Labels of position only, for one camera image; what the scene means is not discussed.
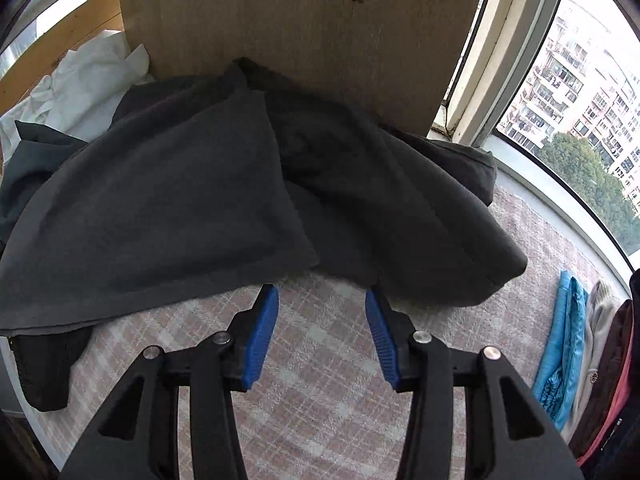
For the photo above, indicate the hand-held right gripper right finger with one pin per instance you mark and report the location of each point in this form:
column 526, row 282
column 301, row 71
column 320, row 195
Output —
column 382, row 345

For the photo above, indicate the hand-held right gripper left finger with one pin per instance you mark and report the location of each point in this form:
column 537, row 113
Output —
column 260, row 340

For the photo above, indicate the grey printed t-shirt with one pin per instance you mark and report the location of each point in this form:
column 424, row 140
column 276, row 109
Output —
column 175, row 185

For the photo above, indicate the stack of folded clothes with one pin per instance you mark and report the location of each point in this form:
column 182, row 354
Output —
column 597, row 340
column 562, row 350
column 625, row 450

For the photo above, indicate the pile of black clothes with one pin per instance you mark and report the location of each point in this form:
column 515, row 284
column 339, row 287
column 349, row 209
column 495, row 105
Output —
column 35, row 160

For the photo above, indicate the pink plaid blanket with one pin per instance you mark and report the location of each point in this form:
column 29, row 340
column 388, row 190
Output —
column 320, row 320

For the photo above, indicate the black cloth piece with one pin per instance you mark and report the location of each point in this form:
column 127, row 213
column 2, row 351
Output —
column 45, row 370

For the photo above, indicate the green trees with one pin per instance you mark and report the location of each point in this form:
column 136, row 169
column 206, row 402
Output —
column 590, row 175

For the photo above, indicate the white garment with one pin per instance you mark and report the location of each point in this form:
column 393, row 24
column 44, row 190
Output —
column 85, row 90

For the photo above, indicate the pink apartment building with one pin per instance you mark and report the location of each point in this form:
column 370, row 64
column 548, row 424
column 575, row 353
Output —
column 575, row 90

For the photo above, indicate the light wooden board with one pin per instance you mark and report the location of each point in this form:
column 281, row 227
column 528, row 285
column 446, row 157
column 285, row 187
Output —
column 300, row 20

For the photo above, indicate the pine plank panel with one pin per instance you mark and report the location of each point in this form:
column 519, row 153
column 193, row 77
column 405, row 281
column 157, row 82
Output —
column 75, row 25

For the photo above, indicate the white window frame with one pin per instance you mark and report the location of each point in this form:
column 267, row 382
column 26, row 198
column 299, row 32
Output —
column 505, row 35

